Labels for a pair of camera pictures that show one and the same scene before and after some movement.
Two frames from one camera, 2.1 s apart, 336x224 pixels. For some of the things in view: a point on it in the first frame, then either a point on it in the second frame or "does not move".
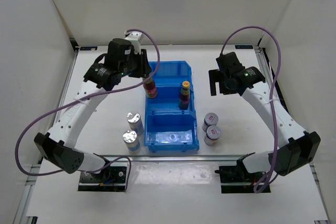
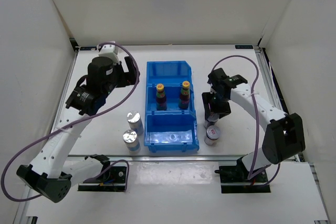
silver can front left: (130, 138) does not move
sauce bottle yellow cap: (149, 87) -> (161, 100)
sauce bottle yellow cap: (184, 101) does not move
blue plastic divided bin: (168, 127) does not move
